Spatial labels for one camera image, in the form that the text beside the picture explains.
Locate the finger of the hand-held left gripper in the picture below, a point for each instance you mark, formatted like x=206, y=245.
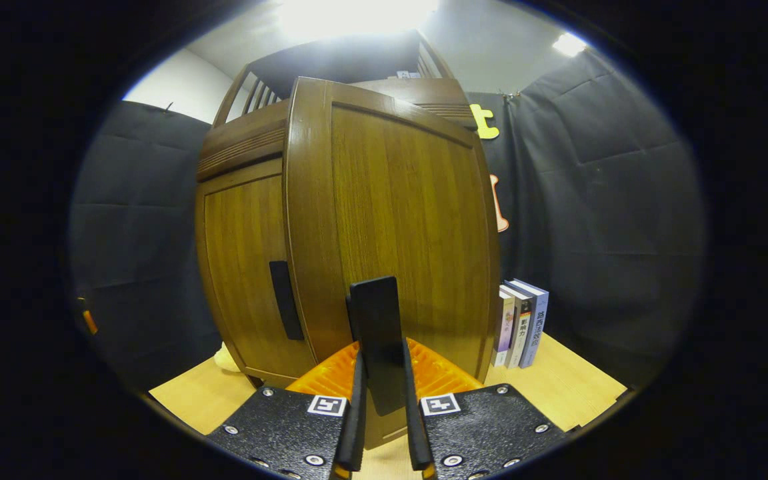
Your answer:
x=89, y=321

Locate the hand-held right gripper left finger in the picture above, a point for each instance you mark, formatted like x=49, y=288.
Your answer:
x=357, y=426

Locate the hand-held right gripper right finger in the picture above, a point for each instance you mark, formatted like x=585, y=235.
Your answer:
x=414, y=426

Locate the wooden shoe cabinet door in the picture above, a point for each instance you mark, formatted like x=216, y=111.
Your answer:
x=237, y=266
x=397, y=213

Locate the wooden double-door shoe cabinet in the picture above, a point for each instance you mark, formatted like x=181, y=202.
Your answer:
x=330, y=63

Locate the wooden cabinet drawer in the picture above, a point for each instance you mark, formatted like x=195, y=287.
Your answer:
x=237, y=143

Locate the white and purple book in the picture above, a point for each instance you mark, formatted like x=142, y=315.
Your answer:
x=504, y=326

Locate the pale yellow soft toy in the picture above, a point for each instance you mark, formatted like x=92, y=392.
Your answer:
x=225, y=358

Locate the dark spine book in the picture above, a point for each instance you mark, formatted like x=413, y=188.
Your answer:
x=521, y=330

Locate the blue spine book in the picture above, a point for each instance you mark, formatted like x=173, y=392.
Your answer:
x=537, y=326

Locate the black backdrop cloth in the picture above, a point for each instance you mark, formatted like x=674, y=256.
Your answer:
x=624, y=220

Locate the large ceiling light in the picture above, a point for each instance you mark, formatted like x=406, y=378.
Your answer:
x=357, y=16

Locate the small ceiling light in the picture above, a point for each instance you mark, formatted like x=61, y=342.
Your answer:
x=569, y=44

